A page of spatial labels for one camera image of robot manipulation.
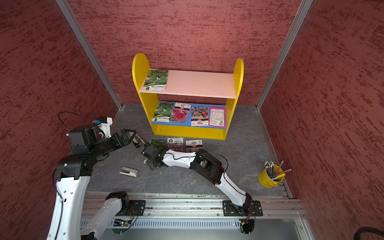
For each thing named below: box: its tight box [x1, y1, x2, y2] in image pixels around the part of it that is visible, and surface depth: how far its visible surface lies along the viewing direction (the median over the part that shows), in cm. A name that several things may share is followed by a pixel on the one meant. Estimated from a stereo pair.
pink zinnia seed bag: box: [185, 139, 203, 153], surface depth 100 cm
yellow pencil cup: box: [258, 164, 285, 188], surface depth 78 cm
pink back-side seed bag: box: [209, 106, 226, 128], surface depth 97 cm
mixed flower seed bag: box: [191, 106, 209, 127], surface depth 97 cm
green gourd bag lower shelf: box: [152, 102, 174, 123], surface depth 99 cm
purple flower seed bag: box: [167, 137, 184, 152], surface depth 100 cm
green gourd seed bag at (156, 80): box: [143, 69, 168, 91], surface depth 79 cm
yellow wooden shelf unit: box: [189, 58, 245, 140], surface depth 78 cm
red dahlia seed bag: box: [169, 102, 192, 123], surface depth 99 cm
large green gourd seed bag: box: [148, 139, 168, 154], surface depth 100 cm
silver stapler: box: [119, 166, 139, 178], surface depth 86 cm
